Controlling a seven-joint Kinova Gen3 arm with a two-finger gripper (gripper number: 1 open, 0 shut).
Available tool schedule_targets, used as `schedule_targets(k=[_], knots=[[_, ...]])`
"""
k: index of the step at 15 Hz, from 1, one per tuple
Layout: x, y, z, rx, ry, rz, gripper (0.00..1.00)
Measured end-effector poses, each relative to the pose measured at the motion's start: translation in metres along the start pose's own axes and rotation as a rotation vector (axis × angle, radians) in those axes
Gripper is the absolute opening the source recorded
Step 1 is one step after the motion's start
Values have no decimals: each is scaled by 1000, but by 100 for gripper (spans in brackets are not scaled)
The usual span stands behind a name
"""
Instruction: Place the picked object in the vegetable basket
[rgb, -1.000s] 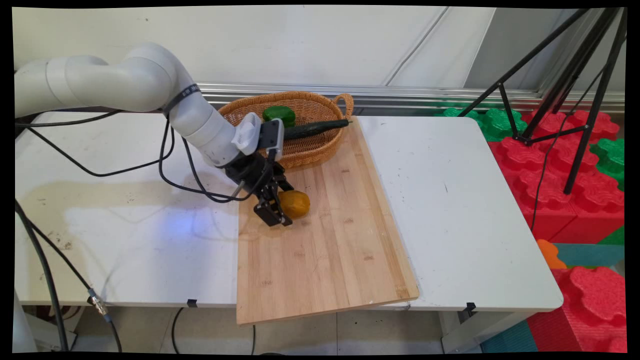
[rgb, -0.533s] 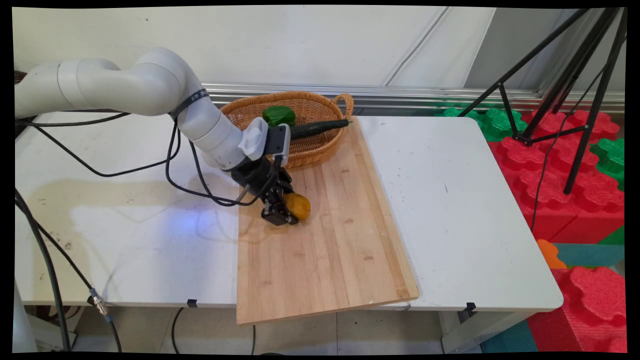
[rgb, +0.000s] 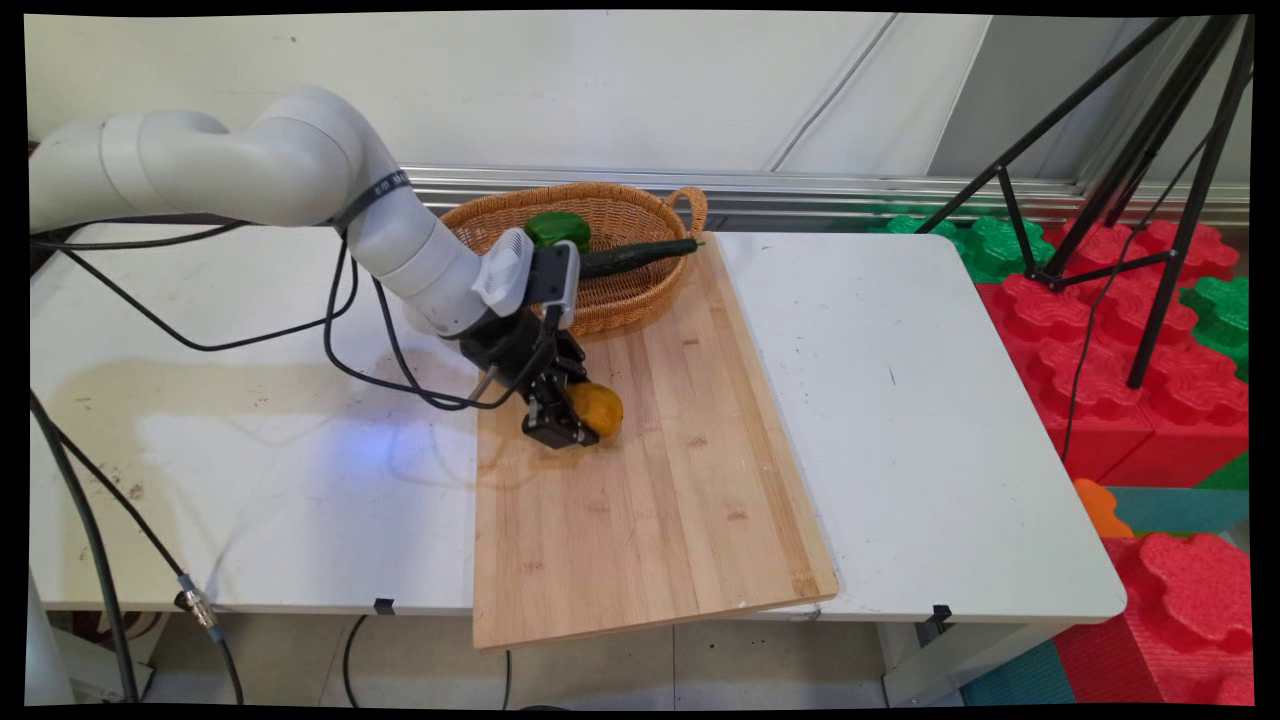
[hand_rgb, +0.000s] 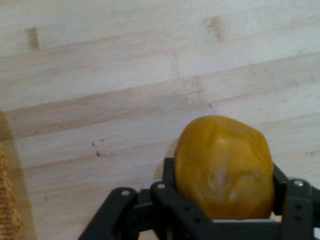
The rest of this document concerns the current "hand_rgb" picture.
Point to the yellow bell pepper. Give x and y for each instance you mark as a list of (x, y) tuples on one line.
[(225, 170)]

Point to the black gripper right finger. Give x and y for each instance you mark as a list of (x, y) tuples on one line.
[(297, 207)]

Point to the bamboo cutting board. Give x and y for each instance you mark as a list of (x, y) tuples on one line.
[(125, 87)]

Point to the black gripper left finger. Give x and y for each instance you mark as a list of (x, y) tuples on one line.
[(125, 212)]

